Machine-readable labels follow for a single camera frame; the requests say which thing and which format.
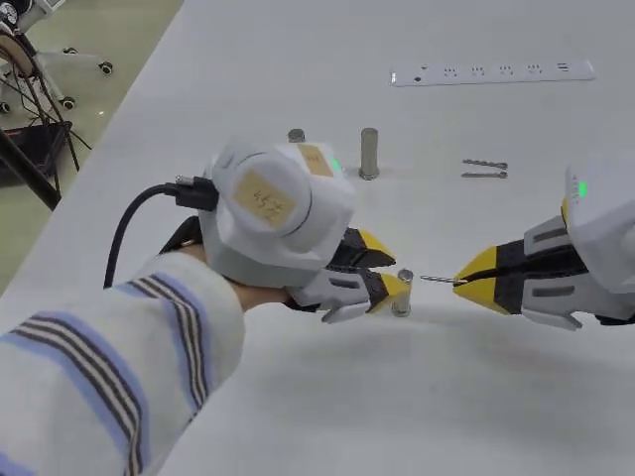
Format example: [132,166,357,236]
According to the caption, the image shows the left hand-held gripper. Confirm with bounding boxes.
[196,141,412,325]

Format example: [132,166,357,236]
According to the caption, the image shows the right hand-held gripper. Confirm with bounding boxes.
[451,157,635,331]

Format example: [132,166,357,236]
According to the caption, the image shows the person's left forearm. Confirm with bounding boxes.
[0,251,245,476]

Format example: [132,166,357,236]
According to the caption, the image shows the person's left hand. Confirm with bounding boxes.
[157,215,295,314]

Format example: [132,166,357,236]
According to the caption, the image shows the white power strip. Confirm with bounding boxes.
[389,59,597,88]

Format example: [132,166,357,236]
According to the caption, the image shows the white wheeled office chair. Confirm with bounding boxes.
[0,0,115,114]

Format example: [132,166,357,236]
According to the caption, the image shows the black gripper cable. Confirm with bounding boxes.
[102,175,220,291]

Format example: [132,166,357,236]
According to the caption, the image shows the black metal frame stand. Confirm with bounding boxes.
[0,29,93,213]

